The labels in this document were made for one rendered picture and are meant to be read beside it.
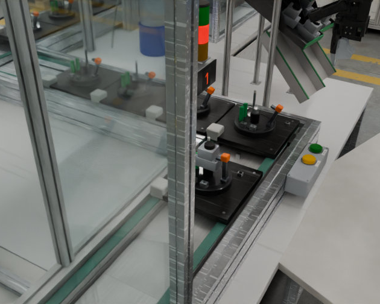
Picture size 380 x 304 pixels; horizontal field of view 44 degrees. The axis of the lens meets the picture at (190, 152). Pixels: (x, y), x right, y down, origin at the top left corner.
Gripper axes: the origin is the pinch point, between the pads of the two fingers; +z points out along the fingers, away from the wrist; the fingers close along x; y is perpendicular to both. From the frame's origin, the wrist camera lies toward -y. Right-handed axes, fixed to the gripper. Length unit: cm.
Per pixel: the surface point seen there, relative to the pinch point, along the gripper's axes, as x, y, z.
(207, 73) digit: -23.8, -29.2, 1.5
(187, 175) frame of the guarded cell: -89, 1, -16
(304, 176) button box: -21.8, 2.8, 27.3
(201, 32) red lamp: -25.9, -30.2, -11.0
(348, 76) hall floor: 270, -37, 123
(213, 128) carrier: -16.1, -30.0, 24.2
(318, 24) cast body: 21.8, -11.3, -2.6
